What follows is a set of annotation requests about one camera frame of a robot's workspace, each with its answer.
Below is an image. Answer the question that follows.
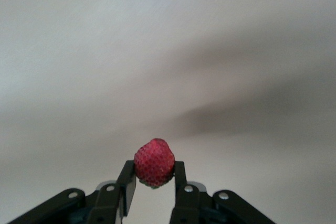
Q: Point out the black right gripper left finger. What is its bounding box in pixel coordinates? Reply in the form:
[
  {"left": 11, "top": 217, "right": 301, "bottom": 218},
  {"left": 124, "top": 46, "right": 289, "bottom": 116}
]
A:
[{"left": 7, "top": 160, "right": 137, "bottom": 224}]

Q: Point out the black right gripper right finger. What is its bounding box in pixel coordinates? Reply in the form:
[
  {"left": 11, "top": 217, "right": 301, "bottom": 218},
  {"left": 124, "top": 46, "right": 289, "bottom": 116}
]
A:
[{"left": 169, "top": 161, "right": 276, "bottom": 224}]

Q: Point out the red strawberry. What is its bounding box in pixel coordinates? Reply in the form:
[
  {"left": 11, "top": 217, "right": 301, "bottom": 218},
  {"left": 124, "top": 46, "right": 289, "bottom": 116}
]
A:
[{"left": 133, "top": 137, "right": 176, "bottom": 188}]

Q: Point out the brown table cover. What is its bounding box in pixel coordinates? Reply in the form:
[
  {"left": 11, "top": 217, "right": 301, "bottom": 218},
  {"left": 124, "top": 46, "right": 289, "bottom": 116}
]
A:
[{"left": 0, "top": 0, "right": 336, "bottom": 224}]

